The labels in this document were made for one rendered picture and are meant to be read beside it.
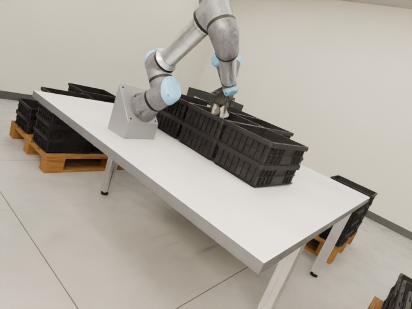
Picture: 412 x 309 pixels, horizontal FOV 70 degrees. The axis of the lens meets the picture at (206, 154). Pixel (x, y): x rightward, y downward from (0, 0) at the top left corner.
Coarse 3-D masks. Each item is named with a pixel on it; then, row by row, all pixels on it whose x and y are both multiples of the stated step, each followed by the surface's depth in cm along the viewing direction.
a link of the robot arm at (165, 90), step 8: (152, 80) 136; (160, 80) 134; (168, 80) 133; (176, 80) 138; (152, 88) 136; (160, 88) 133; (168, 88) 132; (176, 88) 137; (152, 96) 136; (160, 96) 134; (168, 96) 133; (176, 96) 136; (152, 104) 138; (160, 104) 137; (168, 104) 137
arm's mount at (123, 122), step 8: (120, 88) 140; (128, 88) 145; (136, 88) 149; (120, 96) 140; (128, 96) 143; (120, 104) 140; (128, 104) 141; (112, 112) 144; (120, 112) 141; (128, 112) 139; (112, 120) 144; (120, 120) 141; (128, 120) 138; (136, 120) 142; (152, 120) 151; (112, 128) 144; (120, 128) 141; (128, 128) 139; (136, 128) 143; (144, 128) 147; (152, 128) 152; (120, 136) 141; (128, 136) 141; (136, 136) 145; (144, 136) 149; (152, 136) 154
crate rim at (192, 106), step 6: (192, 108) 162; (198, 108) 159; (210, 108) 179; (204, 114) 156; (210, 114) 153; (234, 114) 191; (216, 120) 150; (222, 120) 148; (228, 120) 150; (246, 120) 184; (258, 126) 171
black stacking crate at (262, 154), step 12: (228, 132) 147; (264, 132) 175; (228, 144) 146; (240, 144) 141; (252, 144) 137; (252, 156) 137; (264, 156) 132; (276, 156) 138; (288, 156) 145; (300, 156) 156
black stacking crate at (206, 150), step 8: (184, 128) 168; (192, 128) 162; (184, 136) 167; (192, 136) 163; (200, 136) 159; (208, 136) 154; (184, 144) 168; (192, 144) 163; (200, 144) 159; (208, 144) 155; (216, 144) 151; (200, 152) 158; (208, 152) 155
